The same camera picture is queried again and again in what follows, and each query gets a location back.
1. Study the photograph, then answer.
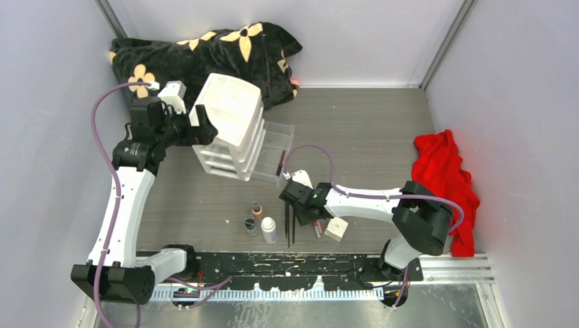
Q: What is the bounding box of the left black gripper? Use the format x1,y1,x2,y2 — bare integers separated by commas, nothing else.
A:
155,105,216,149

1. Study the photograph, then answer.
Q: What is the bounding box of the pink lip gloss tube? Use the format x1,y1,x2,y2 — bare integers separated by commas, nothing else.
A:
316,220,323,234

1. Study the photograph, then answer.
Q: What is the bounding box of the red silver lip pencil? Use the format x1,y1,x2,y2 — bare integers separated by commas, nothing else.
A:
313,222,321,238

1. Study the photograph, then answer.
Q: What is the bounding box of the white plastic drawer organizer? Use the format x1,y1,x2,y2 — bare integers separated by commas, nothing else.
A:
193,73,266,181

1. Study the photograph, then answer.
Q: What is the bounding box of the clear plastic drawer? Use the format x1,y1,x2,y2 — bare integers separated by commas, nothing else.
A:
251,121,294,187

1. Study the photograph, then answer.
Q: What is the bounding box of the dark red lipstick tube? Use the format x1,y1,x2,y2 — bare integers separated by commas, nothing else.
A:
276,150,286,177

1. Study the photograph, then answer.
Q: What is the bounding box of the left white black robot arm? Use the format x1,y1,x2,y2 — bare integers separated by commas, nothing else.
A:
70,97,218,305

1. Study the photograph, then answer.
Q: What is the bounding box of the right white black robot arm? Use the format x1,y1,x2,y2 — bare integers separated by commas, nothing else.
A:
279,178,461,281

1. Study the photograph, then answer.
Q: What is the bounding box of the thick black makeup pencil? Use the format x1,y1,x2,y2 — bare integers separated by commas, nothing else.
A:
291,213,296,244

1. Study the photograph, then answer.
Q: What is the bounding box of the short black makeup pencil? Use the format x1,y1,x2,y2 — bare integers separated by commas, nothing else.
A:
286,204,290,249

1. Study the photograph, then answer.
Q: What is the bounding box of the white cube box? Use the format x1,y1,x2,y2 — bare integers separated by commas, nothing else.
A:
324,217,349,243

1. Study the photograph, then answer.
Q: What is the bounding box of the white plastic bottle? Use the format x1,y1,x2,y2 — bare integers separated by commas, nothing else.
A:
261,217,277,243

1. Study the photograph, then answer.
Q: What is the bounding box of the tan foundation bottle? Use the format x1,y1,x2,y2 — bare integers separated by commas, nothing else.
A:
251,201,264,221

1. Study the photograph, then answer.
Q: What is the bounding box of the clear jar black lid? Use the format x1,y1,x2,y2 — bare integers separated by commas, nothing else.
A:
244,219,258,237

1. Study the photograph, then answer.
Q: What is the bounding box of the black floral plush blanket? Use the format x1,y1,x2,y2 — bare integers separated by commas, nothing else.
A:
109,22,302,109

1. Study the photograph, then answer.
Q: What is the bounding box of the red cloth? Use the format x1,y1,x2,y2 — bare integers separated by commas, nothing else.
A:
411,129,480,258

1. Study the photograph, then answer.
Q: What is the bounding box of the small green circuit board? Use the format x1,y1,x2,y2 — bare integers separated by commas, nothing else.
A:
173,287,200,299

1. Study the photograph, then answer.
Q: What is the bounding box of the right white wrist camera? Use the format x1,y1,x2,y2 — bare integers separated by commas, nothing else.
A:
282,170,313,189

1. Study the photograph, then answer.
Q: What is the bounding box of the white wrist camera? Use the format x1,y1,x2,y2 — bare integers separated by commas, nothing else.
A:
282,170,313,189
157,81,186,114

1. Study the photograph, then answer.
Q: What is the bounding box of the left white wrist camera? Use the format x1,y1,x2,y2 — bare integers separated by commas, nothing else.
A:
157,81,186,114

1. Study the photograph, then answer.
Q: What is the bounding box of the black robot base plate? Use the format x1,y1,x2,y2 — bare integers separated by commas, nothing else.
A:
181,252,403,291

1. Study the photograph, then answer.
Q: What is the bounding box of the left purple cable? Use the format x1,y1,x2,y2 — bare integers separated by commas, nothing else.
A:
91,81,234,328

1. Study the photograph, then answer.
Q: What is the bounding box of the purple cable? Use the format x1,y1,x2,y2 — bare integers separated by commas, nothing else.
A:
91,81,234,328
282,144,466,310

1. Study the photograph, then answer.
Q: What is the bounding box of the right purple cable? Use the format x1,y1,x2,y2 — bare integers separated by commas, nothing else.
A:
282,144,466,310

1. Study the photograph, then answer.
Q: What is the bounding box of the aluminium frame rail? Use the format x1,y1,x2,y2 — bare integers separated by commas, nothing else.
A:
84,254,496,302

